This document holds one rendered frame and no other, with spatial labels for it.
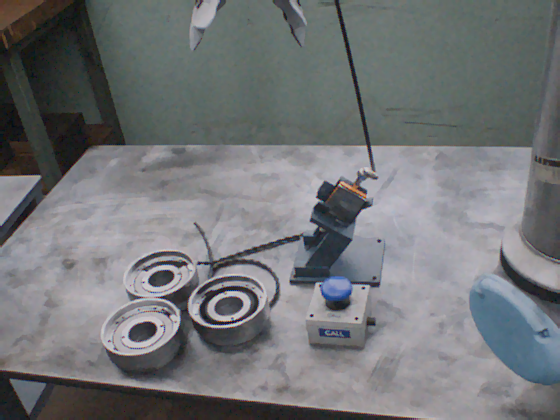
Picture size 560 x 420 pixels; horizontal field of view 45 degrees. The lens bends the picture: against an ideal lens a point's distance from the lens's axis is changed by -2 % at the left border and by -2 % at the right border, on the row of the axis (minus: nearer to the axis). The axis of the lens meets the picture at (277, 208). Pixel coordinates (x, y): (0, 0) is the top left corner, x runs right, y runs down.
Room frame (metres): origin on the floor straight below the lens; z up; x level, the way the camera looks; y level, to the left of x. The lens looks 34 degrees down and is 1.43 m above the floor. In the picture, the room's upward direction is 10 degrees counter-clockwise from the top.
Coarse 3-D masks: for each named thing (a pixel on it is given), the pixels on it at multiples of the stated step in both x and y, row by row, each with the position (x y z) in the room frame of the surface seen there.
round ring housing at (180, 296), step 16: (144, 256) 0.81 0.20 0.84; (160, 256) 0.82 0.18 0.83; (176, 256) 0.81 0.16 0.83; (128, 272) 0.78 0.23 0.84; (160, 272) 0.79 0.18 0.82; (176, 272) 0.78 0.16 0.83; (192, 272) 0.76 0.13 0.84; (128, 288) 0.74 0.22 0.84; (144, 288) 0.75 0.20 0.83; (160, 288) 0.75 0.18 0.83; (176, 288) 0.73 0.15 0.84; (192, 288) 0.74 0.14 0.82; (176, 304) 0.72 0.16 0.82
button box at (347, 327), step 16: (352, 288) 0.66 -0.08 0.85; (368, 288) 0.66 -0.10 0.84; (320, 304) 0.64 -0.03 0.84; (336, 304) 0.63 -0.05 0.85; (352, 304) 0.63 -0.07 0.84; (368, 304) 0.65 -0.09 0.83; (320, 320) 0.61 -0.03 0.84; (336, 320) 0.61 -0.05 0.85; (352, 320) 0.61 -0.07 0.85; (368, 320) 0.63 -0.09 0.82; (320, 336) 0.62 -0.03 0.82; (336, 336) 0.61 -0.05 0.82; (352, 336) 0.60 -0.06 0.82
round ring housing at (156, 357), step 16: (128, 304) 0.71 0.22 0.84; (144, 304) 0.71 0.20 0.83; (160, 304) 0.71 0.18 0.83; (112, 320) 0.69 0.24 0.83; (144, 320) 0.68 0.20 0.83; (160, 320) 0.68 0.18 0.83; (176, 320) 0.68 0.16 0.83; (112, 336) 0.66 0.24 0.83; (128, 336) 0.66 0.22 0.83; (144, 336) 0.68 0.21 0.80; (160, 336) 0.65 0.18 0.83; (176, 336) 0.64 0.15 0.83; (112, 352) 0.62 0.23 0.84; (144, 352) 0.61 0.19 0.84; (160, 352) 0.62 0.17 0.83; (176, 352) 0.64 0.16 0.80; (128, 368) 0.62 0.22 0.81; (144, 368) 0.62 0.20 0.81
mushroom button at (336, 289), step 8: (328, 280) 0.65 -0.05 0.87; (336, 280) 0.65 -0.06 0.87; (344, 280) 0.65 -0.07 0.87; (320, 288) 0.64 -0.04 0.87; (328, 288) 0.64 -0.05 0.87; (336, 288) 0.63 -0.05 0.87; (344, 288) 0.63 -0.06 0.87; (328, 296) 0.63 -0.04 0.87; (336, 296) 0.62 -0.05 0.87; (344, 296) 0.62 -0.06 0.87
